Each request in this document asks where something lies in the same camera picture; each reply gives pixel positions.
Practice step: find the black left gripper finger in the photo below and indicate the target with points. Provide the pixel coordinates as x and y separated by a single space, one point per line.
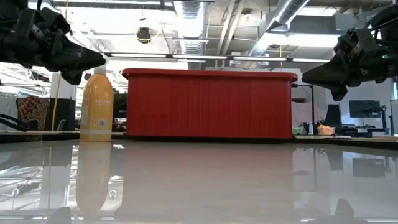
72 78
77 59

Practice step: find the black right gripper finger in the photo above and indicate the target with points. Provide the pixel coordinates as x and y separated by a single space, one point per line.
329 73
339 93

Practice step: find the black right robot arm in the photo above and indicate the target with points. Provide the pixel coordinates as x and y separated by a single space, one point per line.
387 21

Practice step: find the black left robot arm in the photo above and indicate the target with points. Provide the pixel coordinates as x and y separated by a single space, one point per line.
11 7

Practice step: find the red plastic laundry basket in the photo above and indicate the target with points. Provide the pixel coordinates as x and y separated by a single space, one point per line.
208 105

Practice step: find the black computer monitor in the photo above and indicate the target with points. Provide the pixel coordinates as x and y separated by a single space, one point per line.
332 115
363 109

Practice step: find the black framed board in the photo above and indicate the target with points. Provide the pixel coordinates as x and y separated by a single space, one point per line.
312 102

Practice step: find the black floor cabinet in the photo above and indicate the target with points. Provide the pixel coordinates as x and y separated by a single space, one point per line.
63 113

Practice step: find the orange spray bottle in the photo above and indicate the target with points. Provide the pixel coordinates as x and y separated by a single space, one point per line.
97 105

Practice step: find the orange cloth bundle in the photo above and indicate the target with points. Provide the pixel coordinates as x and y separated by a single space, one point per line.
326 130

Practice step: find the red patterned fabric chair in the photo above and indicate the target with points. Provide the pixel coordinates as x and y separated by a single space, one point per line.
31 110

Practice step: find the long ceiling light strip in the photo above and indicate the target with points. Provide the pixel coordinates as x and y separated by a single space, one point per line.
217 57

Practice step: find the black ceiling dome camera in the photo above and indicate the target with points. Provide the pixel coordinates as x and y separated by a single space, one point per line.
143 35

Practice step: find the silver ventilation duct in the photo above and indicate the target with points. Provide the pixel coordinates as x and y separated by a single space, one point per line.
280 18

